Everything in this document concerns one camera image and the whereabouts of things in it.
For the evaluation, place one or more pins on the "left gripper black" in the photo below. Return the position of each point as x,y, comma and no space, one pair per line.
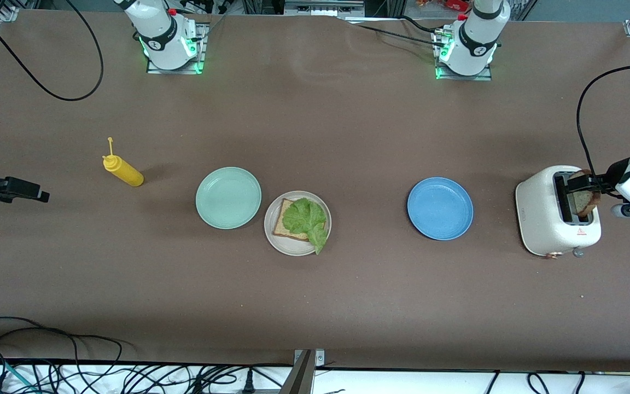
614,169

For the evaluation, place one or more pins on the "brown bread slice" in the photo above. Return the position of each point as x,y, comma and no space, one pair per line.
281,227
585,203

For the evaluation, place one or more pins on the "green lettuce leaf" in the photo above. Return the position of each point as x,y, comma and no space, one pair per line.
304,219

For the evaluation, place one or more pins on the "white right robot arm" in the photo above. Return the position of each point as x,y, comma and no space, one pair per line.
162,33

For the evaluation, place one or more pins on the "blue round plate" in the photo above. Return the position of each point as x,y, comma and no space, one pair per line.
439,209

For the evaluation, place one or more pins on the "green round plate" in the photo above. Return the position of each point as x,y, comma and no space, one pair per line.
227,198

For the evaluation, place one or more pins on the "beige round plate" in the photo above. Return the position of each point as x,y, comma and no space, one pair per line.
293,249

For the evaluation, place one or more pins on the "white two-slot toaster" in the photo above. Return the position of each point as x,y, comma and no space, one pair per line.
539,219

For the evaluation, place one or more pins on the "yellow squeeze bottle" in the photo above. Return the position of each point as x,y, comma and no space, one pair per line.
124,172

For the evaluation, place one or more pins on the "red orange packet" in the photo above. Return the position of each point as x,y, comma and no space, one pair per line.
454,4

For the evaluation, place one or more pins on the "white lower bench ledge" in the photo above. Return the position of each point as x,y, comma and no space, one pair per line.
402,383

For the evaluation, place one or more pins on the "black power plug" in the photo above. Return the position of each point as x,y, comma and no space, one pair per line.
248,386

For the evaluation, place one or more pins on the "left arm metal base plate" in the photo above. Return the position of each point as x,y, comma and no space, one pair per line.
476,77

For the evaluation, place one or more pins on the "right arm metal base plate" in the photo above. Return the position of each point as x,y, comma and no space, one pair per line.
175,71

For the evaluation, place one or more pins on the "aluminium frame with sockets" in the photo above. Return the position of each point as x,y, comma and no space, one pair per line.
323,6

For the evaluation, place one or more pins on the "silver angle bracket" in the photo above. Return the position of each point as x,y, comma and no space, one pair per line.
319,358

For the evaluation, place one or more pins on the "dark metal mount post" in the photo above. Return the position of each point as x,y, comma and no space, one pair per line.
296,380

